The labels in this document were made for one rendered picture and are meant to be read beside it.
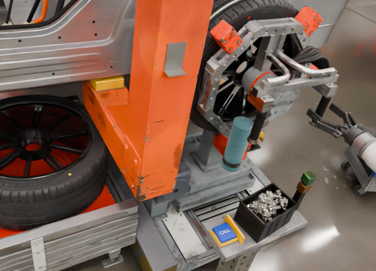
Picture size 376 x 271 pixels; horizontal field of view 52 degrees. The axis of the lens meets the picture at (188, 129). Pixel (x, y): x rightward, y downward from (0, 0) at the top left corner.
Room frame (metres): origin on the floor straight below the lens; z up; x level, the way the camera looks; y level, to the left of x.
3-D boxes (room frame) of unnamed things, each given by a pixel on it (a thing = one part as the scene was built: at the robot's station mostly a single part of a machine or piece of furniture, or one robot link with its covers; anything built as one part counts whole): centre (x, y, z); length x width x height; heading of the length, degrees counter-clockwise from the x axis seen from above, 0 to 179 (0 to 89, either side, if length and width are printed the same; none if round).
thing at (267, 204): (1.05, -0.37, 0.51); 0.20 x 0.14 x 0.13; 136
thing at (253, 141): (1.18, -0.25, 0.83); 0.04 x 0.04 x 0.16
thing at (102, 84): (1.47, 0.42, 0.71); 0.14 x 0.14 x 0.05; 37
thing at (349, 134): (1.26, -0.62, 0.83); 0.09 x 0.08 x 0.07; 37
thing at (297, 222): (1.04, -0.35, 0.44); 0.43 x 0.17 x 0.03; 127
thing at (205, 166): (1.61, -0.15, 0.32); 0.40 x 0.30 x 0.28; 127
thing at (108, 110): (1.34, 0.32, 0.69); 0.52 x 0.17 x 0.35; 37
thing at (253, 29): (1.47, -0.25, 0.85); 0.54 x 0.07 x 0.54; 127
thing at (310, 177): (1.16, -0.51, 0.64); 0.04 x 0.04 x 0.04; 37
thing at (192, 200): (1.59, -0.13, 0.13); 0.50 x 0.36 x 0.10; 127
